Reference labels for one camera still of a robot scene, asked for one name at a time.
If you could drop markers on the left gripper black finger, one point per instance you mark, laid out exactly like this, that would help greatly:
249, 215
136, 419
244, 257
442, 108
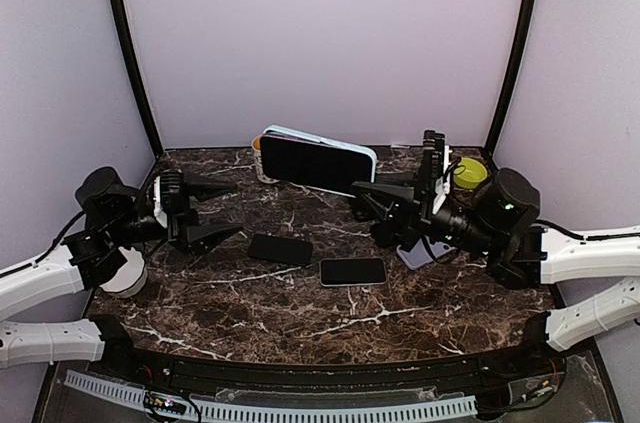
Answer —
204, 188
203, 238

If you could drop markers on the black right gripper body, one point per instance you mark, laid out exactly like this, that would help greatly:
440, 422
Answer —
425, 186

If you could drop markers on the white patterned mug yellow inside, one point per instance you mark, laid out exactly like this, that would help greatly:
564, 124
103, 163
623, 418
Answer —
257, 157

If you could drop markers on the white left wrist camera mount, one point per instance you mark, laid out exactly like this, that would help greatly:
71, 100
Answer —
158, 212

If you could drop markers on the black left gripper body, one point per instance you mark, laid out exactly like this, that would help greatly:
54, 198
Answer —
177, 210

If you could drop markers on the green bowl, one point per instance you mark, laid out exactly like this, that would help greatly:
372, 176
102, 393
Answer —
469, 173

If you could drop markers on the white fluted bowl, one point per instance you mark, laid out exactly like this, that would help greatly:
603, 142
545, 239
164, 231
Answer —
130, 278

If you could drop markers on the black phone from ring case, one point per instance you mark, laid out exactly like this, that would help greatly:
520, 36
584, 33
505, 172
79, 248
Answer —
386, 235

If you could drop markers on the black frame post left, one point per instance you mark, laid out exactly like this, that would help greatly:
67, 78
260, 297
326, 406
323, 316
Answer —
126, 43

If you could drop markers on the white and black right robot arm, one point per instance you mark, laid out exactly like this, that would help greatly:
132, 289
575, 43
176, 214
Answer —
502, 225

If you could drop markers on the black frame post right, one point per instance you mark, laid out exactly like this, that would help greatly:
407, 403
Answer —
511, 74

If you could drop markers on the white slotted cable duct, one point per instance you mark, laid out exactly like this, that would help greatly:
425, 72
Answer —
270, 408

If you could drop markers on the black front rail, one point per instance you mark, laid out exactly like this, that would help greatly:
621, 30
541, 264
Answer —
476, 372

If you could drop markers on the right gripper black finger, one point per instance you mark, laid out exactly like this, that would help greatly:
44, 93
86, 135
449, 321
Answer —
383, 201
395, 177

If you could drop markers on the black frame post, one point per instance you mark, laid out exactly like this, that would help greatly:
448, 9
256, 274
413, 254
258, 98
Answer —
126, 43
511, 74

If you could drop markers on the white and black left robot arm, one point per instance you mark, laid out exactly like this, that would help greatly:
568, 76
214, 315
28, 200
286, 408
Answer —
106, 254

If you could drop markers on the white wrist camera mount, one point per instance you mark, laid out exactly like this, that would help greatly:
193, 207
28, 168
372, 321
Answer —
158, 212
443, 185

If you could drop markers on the silver phone with dark screen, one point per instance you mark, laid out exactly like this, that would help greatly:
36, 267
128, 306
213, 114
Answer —
352, 272

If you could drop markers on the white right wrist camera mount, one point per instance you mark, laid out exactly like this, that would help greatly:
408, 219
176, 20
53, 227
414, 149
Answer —
443, 185

